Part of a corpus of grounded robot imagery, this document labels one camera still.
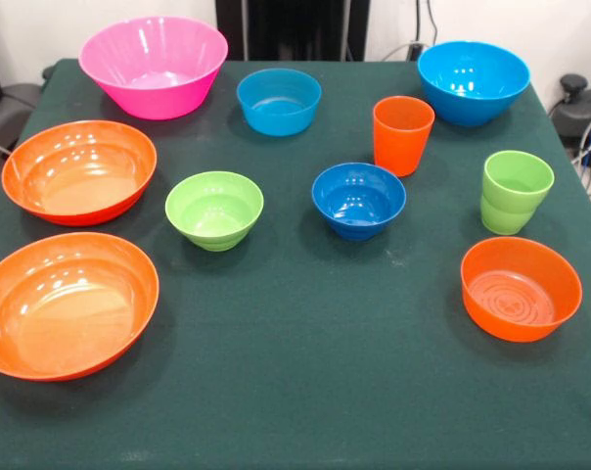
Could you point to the dark grey floor base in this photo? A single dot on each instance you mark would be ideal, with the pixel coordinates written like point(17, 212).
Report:
point(12, 108)
point(584, 112)

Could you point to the large pink bowl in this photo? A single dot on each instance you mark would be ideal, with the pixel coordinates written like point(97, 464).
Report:
point(153, 98)

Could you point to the small orange bowl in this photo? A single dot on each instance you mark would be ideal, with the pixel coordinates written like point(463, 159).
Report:
point(520, 333)

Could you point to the orange cup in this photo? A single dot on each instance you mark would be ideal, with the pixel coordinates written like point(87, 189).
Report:
point(400, 147)

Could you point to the green cup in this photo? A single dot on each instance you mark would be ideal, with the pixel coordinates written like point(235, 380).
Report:
point(511, 210)

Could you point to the dark blue bowl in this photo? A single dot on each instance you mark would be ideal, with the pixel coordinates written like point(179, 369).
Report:
point(359, 215)

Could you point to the dark green tablecloth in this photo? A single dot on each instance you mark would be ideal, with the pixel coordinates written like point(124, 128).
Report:
point(295, 318)

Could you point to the green bowl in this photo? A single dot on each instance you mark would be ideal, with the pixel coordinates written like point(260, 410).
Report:
point(212, 230)

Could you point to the small light blue bowl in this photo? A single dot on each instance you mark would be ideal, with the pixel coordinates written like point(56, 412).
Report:
point(276, 117)

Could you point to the large orange bowl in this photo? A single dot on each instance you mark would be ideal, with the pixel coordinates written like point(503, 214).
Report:
point(80, 196)
point(56, 318)

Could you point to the large light blue bowl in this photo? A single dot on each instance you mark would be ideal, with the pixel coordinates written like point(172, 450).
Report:
point(471, 108)

